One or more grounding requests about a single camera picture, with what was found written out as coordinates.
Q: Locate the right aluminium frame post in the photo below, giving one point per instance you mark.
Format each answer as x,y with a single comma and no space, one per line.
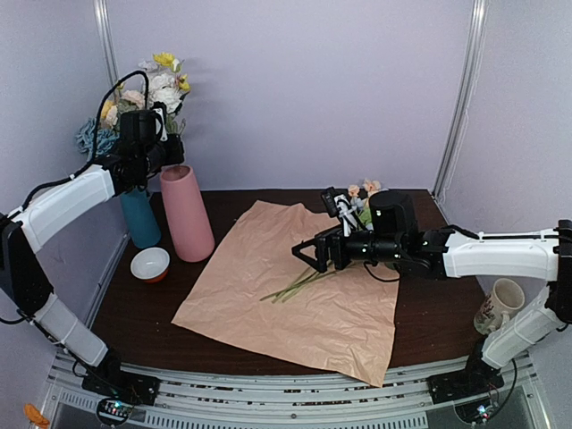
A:
469,76

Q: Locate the orange object at corner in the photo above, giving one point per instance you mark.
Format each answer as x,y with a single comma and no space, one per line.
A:
35,417

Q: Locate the white rose stem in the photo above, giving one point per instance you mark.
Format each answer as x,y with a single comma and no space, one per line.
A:
170,85

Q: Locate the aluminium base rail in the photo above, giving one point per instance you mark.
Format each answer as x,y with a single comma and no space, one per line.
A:
202,400

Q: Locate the flower bunch pink blue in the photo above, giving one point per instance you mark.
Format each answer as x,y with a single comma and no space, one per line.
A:
358,196

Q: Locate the pink tissue paper sheet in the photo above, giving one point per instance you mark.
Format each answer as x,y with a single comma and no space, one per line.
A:
255,295

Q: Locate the left aluminium frame post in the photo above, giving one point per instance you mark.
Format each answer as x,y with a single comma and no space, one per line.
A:
106,39

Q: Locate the pink tall vase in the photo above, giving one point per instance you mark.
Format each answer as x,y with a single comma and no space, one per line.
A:
186,215

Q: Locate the artificial flowers in teal vase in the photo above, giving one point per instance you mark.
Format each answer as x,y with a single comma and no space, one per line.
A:
99,135

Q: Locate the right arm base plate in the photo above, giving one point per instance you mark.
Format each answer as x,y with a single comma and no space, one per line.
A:
462,384

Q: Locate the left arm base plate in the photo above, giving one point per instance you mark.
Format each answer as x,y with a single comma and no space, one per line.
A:
134,389

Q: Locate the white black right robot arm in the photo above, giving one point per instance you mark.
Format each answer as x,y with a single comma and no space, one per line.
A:
453,252

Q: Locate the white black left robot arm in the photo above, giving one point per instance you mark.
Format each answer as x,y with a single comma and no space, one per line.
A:
143,149

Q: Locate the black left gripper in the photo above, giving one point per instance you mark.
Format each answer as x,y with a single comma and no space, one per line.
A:
177,155

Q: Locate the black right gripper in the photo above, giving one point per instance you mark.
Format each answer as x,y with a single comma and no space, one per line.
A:
322,248

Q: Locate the aluminium frame post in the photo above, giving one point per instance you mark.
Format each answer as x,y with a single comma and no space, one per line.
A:
106,39
469,76

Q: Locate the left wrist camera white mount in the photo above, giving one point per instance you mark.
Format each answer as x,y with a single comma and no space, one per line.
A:
160,116

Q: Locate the teal frosted vase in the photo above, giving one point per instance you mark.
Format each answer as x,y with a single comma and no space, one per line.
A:
140,219

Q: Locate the floral ceramic mug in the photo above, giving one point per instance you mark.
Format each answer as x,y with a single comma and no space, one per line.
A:
505,299

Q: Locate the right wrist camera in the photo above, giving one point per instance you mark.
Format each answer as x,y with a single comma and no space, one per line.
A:
338,206

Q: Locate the white bowl orange outside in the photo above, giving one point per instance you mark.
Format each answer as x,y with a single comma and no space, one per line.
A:
150,265

